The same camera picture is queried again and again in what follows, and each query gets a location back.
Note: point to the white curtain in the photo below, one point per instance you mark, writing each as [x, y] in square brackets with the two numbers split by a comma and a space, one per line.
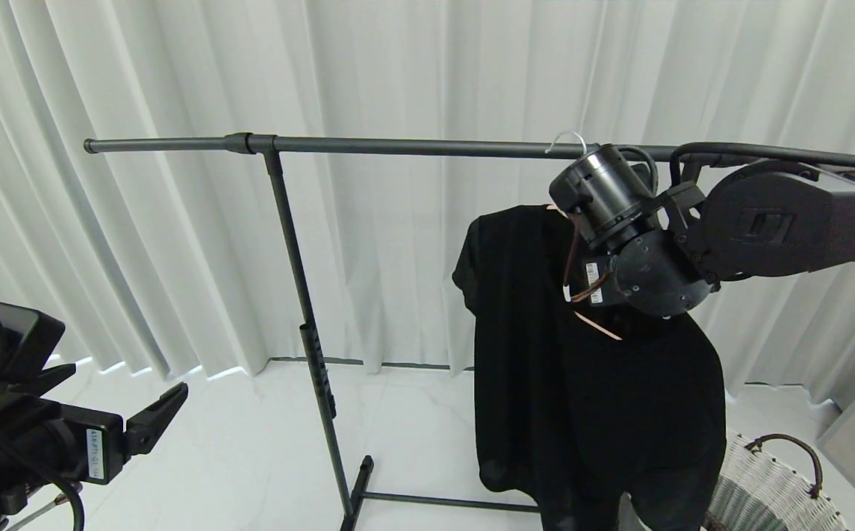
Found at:
[324, 258]

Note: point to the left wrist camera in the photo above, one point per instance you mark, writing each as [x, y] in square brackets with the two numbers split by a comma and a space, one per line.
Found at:
[21, 332]

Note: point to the black garment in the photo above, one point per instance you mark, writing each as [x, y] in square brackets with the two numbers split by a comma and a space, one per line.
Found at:
[545, 369]

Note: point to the white laundry basket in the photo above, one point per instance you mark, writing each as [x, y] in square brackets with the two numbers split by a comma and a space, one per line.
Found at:
[766, 494]

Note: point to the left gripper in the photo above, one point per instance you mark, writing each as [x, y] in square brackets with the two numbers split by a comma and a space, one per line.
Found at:
[80, 442]

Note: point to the black clothes rack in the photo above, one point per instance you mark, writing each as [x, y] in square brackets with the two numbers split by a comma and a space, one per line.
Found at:
[397, 145]

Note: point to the pink clothes hanger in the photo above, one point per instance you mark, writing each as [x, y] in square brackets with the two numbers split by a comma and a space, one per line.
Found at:
[571, 136]

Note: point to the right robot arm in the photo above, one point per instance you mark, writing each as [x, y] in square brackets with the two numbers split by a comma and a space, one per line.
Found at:
[766, 221]

